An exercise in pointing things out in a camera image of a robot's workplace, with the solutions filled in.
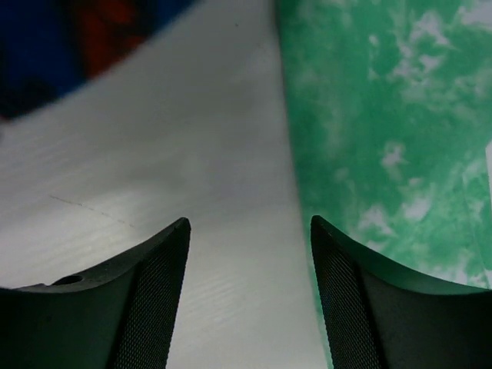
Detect green tie-dye trousers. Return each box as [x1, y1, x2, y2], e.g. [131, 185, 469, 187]
[275, 1, 491, 368]

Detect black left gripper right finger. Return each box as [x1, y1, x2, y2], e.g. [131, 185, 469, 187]
[311, 216, 491, 368]

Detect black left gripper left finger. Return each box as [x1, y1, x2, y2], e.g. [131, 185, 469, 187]
[1, 218, 191, 368]

